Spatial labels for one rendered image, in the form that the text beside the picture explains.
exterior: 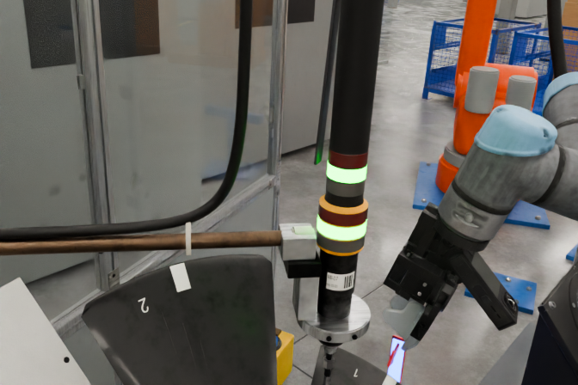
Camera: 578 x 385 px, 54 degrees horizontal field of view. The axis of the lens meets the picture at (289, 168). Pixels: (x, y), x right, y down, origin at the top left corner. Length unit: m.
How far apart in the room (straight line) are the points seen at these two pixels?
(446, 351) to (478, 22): 2.43
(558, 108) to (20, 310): 0.73
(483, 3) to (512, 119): 3.75
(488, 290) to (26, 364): 0.57
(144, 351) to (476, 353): 2.44
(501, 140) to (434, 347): 2.36
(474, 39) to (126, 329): 3.99
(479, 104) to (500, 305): 3.49
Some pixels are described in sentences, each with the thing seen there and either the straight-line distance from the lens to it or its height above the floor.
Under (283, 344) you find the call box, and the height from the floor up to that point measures 1.07.
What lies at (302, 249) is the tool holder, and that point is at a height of 1.54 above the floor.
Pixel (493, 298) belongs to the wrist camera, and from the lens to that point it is 0.75.
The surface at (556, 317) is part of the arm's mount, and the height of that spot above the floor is 1.21.
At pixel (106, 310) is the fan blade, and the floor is 1.40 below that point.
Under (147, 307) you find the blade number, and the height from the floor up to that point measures 1.40.
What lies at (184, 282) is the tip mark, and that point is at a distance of 0.68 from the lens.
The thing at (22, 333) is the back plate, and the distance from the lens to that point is 0.82.
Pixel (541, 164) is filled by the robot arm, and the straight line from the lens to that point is 0.67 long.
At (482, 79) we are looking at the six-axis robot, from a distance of 4.16.
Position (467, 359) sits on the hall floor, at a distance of 2.94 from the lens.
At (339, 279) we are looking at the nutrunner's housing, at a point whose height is 1.51.
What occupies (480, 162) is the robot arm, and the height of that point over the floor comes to 1.57.
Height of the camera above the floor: 1.79
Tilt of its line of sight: 22 degrees down
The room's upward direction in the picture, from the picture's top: 3 degrees clockwise
